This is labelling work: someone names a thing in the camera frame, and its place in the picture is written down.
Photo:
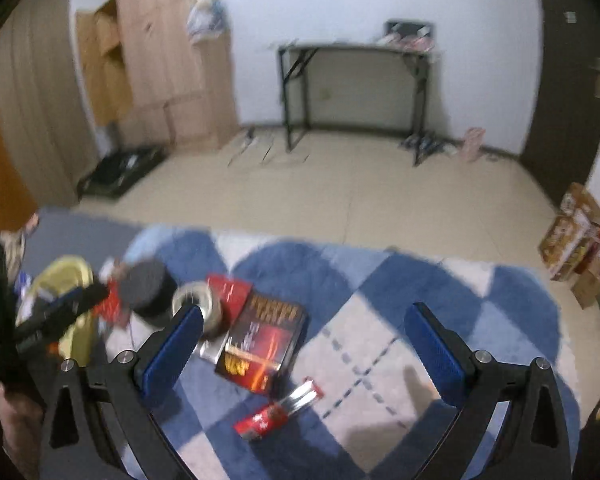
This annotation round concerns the dark brown door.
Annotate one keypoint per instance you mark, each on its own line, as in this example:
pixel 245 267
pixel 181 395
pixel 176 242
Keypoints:
pixel 564 136

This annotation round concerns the small black foam cylinder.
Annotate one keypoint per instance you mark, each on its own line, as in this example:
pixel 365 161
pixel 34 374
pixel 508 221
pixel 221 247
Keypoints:
pixel 147 289

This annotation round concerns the red silver lighter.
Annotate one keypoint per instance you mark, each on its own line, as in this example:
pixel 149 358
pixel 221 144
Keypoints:
pixel 276 414

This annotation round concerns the black folding table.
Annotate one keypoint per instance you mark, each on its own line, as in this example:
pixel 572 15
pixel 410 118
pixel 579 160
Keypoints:
pixel 357 87

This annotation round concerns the cardboard boxes by wall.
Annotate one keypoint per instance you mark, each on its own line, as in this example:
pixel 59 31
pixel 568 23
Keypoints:
pixel 570 249

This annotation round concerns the yellow plastic basin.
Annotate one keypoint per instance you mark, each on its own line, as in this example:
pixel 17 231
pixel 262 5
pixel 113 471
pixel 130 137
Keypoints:
pixel 63 283

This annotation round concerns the round cream tin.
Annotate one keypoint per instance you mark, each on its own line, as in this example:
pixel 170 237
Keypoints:
pixel 201 295

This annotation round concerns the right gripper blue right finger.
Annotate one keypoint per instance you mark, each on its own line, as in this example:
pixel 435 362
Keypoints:
pixel 532 442

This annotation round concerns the wooden wardrobe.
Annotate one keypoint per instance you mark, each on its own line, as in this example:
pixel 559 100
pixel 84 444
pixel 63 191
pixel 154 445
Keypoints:
pixel 145 78

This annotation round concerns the black tray on floor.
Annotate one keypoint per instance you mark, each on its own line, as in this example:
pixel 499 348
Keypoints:
pixel 119 171

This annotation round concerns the pile of clothes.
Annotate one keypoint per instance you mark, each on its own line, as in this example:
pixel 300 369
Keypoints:
pixel 14 246

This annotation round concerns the person left hand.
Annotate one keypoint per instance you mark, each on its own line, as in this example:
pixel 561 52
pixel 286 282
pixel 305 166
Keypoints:
pixel 21 421

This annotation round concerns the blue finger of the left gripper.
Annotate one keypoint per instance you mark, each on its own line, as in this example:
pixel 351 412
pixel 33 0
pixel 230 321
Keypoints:
pixel 51 300

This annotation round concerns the pink bag on floor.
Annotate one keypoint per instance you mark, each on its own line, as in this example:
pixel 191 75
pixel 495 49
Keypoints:
pixel 472 144

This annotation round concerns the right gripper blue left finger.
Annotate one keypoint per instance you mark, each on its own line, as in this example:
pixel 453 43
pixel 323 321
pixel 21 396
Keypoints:
pixel 76 443

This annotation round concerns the dark brown cigarette carton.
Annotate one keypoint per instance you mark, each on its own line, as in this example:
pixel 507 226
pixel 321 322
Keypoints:
pixel 261 343

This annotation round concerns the white plastic bag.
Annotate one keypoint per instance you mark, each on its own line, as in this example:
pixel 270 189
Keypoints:
pixel 205 21

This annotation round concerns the grey bed sheet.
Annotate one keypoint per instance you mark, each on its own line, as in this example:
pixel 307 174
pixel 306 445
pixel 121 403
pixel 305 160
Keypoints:
pixel 61 232

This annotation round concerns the blue white checkered rug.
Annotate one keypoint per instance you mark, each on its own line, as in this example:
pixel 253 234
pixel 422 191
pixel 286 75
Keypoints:
pixel 379 416

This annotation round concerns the beige curtain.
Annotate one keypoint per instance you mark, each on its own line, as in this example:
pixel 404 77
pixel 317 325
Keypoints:
pixel 42 120

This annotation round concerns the red box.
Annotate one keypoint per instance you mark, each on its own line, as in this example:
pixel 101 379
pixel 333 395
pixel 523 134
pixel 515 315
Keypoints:
pixel 233 295

